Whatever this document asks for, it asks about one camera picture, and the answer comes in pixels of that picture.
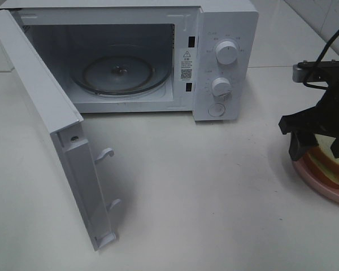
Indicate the white microwave oven body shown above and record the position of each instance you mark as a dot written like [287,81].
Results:
[68,33]

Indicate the sandwich with white bread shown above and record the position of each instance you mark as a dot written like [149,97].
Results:
[323,159]

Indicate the lower white microwave knob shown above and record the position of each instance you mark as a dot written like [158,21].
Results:
[221,87]

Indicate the round white door button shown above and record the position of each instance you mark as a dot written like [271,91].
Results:
[216,110]

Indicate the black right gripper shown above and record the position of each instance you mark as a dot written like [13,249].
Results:
[323,118]

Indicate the upper white microwave knob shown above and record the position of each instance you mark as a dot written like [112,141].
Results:
[226,52]

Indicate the pink round plate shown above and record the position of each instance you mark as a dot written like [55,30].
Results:
[310,179]

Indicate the white microwave door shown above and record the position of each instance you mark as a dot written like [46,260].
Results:
[62,122]

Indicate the white microwave knob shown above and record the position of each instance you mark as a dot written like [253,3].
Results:
[226,52]
[221,87]

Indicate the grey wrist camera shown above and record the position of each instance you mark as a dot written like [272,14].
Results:
[300,71]

